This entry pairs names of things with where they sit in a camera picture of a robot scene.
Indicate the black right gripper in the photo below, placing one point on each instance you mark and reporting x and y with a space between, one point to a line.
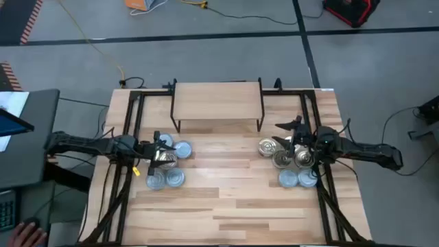
306 140

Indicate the white paper sheet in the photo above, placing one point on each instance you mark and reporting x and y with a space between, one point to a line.
15 101

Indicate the grey lower desk surface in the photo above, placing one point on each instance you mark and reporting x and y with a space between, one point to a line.
39 206

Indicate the black table clamp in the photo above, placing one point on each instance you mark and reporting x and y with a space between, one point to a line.
170 85
278 84

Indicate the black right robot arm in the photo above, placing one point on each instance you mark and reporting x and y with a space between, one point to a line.
363 151

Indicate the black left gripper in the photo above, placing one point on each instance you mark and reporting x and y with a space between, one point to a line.
145 151

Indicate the black orange striped floor mat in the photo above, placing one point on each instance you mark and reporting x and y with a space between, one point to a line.
13 20
5 80

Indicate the black desk support bar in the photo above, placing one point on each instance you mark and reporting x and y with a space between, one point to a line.
68 176

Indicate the black metal table frame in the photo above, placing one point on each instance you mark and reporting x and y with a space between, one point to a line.
134 93

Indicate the person's hand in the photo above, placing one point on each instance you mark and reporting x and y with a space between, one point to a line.
25 236

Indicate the wooden shelf with black legs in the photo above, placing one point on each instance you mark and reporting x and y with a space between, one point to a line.
216 101

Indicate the tablet with blue screen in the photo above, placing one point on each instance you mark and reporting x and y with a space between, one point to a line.
12 125

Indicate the orange box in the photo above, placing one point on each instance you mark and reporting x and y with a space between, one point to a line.
137 4

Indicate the black computer keyboard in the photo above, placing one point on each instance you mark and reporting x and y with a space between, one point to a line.
7 211

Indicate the black floor equipment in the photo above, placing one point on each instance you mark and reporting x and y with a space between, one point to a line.
430 109

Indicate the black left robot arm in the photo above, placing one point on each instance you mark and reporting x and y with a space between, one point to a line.
85 144

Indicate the red and black case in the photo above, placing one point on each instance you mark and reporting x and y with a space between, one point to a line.
350 12

